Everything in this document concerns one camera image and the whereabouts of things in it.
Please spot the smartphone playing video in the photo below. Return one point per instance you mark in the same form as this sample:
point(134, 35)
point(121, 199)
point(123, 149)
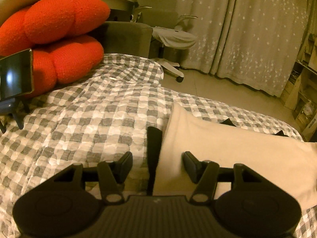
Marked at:
point(17, 75)

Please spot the wooden shelf unit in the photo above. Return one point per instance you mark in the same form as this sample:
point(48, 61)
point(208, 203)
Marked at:
point(299, 94)

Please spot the grey star curtain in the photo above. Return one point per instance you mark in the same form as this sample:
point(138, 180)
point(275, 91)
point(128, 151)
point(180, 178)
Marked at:
point(252, 42)

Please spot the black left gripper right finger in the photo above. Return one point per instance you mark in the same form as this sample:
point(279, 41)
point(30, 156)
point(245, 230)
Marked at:
point(207, 174)

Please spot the red puffy cushion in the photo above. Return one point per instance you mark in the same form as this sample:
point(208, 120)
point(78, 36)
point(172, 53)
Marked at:
point(64, 62)
point(47, 21)

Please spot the dark grey sofa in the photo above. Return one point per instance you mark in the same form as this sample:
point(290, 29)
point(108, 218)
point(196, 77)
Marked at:
point(124, 38)

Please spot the dark blue phone stand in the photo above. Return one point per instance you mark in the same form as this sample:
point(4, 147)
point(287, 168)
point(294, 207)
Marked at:
point(10, 106)

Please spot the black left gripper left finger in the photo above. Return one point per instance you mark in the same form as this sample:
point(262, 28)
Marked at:
point(109, 175)

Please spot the white desk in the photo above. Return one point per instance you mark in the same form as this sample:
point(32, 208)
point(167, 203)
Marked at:
point(120, 10)

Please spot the grey office chair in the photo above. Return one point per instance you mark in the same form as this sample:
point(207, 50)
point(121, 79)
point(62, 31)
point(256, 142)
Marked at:
point(161, 15)

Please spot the lower red puffy cushion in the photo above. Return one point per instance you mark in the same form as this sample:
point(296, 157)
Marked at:
point(64, 62)

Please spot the grey checkered quilt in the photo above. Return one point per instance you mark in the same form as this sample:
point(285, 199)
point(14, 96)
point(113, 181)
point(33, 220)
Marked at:
point(100, 117)

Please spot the black and white raglan shirt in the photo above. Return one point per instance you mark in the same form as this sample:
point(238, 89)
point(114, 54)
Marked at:
point(287, 162)

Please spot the upper red puffy cushion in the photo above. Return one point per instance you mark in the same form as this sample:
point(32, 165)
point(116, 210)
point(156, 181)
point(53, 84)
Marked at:
point(47, 21)

